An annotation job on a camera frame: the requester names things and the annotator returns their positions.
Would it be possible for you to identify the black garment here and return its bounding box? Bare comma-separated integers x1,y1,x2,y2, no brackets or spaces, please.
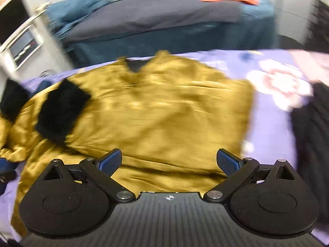
290,82,329,225

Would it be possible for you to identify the white machine with control panel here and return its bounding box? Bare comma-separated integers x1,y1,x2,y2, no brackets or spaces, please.
0,0,53,71

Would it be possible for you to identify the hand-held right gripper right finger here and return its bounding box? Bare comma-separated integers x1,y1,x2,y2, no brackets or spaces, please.
203,148,297,203

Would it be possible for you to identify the teal quilt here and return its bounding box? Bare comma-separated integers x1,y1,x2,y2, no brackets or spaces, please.
46,0,111,35

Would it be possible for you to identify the gold jacket with black cuffs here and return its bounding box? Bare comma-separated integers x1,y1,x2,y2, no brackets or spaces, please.
0,50,255,237

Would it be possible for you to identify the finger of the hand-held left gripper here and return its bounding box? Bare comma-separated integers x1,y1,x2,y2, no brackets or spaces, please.
0,158,17,195

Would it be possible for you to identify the grey blanket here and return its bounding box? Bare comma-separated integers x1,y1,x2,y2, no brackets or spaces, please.
65,0,243,43

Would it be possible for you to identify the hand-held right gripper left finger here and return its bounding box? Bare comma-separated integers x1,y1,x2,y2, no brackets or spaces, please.
37,148,136,203

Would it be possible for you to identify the purple floral bedsheet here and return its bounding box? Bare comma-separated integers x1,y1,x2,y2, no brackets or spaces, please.
0,48,329,242

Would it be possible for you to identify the navy blue garment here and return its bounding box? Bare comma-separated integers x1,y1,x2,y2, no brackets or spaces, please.
33,80,55,93

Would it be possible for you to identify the massage bed with teal skirt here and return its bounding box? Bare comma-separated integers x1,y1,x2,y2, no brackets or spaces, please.
46,0,283,67

